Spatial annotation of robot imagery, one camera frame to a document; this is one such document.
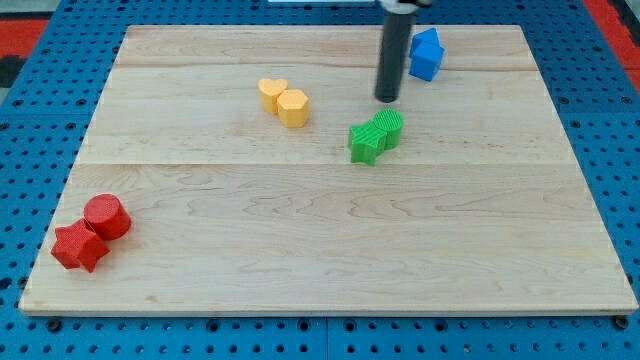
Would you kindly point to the blue cube block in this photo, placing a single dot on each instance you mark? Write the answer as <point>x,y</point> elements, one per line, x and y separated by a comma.
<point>426,60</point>

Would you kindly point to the green cylinder block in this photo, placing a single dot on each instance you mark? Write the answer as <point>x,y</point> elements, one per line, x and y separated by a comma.
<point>391,122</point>

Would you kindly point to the red star block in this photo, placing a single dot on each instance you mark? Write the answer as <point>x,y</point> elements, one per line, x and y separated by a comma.
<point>78,246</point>

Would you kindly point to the yellow hexagon block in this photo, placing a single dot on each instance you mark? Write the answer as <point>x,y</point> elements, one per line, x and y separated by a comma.
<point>293,108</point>

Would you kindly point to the blue pentagon block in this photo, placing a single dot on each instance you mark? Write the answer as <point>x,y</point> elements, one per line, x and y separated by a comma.
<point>429,36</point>

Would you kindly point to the yellow heart block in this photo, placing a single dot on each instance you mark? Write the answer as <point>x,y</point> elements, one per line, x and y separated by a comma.
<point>270,90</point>

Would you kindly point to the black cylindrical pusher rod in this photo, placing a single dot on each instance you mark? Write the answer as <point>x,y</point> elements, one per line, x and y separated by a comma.
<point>399,17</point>

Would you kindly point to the red cylinder block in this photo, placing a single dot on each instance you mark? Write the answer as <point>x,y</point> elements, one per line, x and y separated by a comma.
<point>107,216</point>

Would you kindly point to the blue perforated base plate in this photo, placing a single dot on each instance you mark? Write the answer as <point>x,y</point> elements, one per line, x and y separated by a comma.
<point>44,117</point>

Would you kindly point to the green star block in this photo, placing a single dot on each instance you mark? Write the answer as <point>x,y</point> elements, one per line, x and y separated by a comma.
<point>366,142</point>

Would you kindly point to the light wooden board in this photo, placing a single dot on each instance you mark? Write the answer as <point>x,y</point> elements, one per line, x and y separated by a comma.
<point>482,209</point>

